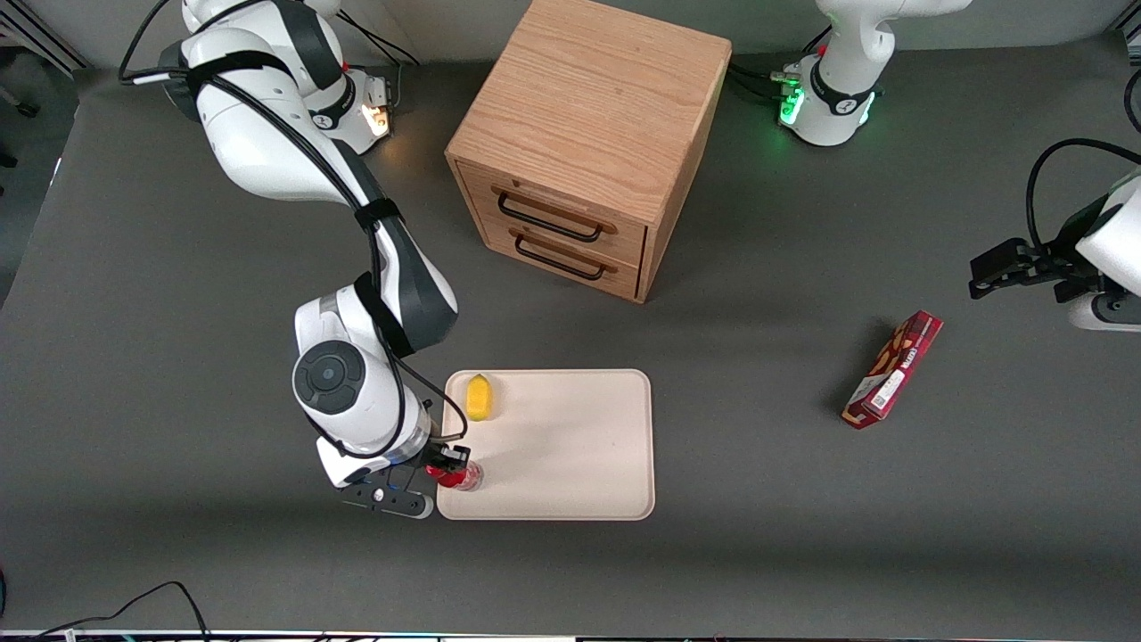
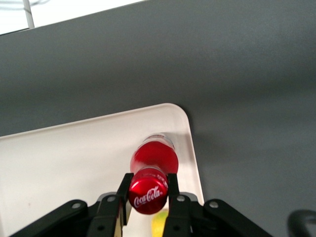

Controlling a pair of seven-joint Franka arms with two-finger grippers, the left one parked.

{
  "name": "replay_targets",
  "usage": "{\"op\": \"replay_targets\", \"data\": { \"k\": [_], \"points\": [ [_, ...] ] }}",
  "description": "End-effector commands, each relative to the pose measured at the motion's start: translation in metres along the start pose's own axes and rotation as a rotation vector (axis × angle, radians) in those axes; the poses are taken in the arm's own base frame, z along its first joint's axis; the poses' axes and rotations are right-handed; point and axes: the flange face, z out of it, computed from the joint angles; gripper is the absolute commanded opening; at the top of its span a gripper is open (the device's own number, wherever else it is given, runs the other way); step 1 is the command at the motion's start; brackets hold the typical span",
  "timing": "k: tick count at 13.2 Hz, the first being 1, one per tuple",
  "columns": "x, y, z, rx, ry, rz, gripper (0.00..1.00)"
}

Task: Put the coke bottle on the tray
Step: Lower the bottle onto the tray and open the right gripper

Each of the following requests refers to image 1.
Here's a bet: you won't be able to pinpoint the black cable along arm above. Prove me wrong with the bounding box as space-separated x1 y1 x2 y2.
1025 137 1141 255
119 0 470 465

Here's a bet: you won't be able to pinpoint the red-capped coke bottle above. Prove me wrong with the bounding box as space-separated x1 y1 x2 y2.
426 460 485 493

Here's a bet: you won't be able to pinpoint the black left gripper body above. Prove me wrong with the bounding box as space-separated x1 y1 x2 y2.
1006 196 1112 306

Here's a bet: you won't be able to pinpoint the aluminium frame rail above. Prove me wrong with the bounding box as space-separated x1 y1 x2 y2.
0 0 92 78

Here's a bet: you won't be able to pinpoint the wooden lowest cabinet drawer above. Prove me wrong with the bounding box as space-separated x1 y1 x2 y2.
481 214 644 301

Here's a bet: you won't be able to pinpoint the black handle of lowest drawer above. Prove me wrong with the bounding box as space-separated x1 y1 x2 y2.
513 234 609 282

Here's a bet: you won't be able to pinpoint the black cables at left arm base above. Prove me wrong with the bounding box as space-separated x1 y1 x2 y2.
726 55 805 106

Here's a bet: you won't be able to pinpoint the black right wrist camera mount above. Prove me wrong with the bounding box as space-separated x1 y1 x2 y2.
341 467 437 521

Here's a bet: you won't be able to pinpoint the wooden two-drawer cabinet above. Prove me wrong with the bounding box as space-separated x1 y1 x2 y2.
445 0 734 305

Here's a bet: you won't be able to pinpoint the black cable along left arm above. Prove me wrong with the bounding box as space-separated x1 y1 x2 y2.
1025 137 1141 255

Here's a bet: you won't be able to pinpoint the black handle of taller-set drawer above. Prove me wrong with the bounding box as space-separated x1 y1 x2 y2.
497 192 605 243

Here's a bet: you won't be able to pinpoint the black cable along right arm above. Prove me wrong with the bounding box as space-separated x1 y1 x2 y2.
119 0 470 465

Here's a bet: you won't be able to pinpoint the black cable at right arm base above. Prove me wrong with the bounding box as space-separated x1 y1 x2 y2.
335 7 422 69

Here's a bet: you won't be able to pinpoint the wooden drawer under cabinet lid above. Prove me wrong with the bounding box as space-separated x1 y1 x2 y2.
464 163 649 268

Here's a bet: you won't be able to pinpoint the red snack box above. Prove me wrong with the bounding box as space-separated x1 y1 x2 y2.
841 309 945 432

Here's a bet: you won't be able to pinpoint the cream plastic tray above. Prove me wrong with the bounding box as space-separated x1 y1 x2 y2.
436 368 657 522

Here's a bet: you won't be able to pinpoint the yellow lemon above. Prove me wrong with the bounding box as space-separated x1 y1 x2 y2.
465 374 497 423

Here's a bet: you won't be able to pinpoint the black cable at table edge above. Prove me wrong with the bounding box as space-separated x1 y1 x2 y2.
25 580 211 642

